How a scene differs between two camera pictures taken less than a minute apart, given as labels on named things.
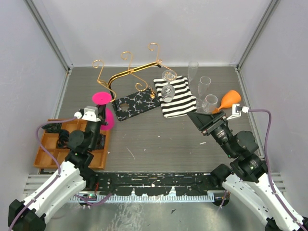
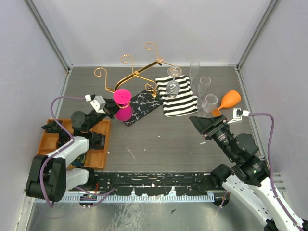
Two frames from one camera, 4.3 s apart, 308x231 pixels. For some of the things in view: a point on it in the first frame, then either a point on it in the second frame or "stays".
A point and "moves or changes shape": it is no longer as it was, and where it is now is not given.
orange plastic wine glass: (231, 97) stays
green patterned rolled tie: (55, 127) stays
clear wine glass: (168, 91) → (173, 87)
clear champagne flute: (203, 86) stays
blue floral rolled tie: (101, 142) stays
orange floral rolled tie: (63, 138) stays
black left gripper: (101, 114) → (111, 108)
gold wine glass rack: (132, 94) moves or changes shape
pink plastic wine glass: (103, 98) → (123, 111)
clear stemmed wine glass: (209, 103) stays
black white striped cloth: (184, 101) stays
